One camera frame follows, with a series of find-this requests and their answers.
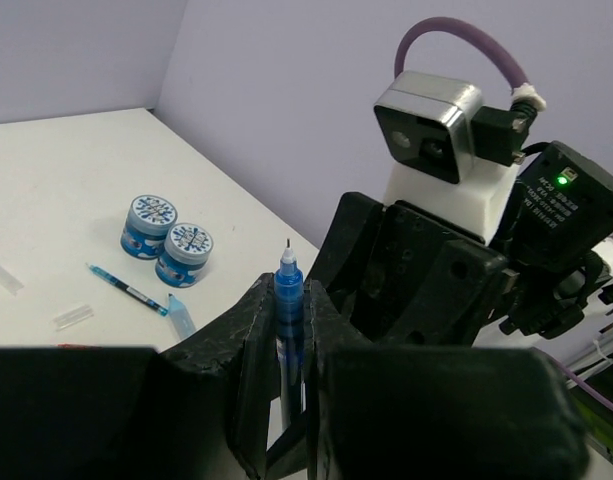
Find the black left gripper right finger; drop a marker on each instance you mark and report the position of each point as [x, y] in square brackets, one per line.
[419, 412]

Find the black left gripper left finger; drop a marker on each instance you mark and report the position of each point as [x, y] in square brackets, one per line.
[199, 410]

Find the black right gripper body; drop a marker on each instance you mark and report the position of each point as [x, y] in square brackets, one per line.
[394, 274]

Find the dark blue gel pen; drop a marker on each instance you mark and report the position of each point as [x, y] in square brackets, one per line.
[289, 318]

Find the light blue highlighter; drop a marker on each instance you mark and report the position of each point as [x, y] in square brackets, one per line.
[180, 318]

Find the teal gel pen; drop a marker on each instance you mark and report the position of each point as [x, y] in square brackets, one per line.
[128, 290]

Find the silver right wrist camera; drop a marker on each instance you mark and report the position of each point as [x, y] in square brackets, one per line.
[456, 158]

